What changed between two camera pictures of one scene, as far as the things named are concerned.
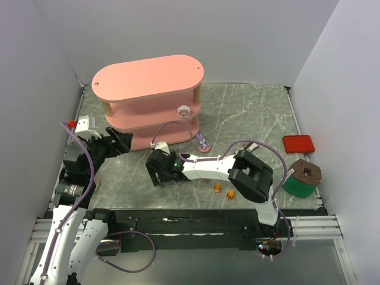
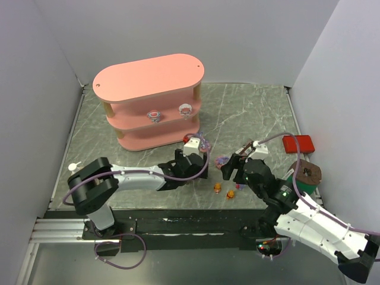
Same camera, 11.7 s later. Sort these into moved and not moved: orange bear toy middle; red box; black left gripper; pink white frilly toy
Moved: black left gripper
Not moved: orange bear toy middle; pink white frilly toy; red box
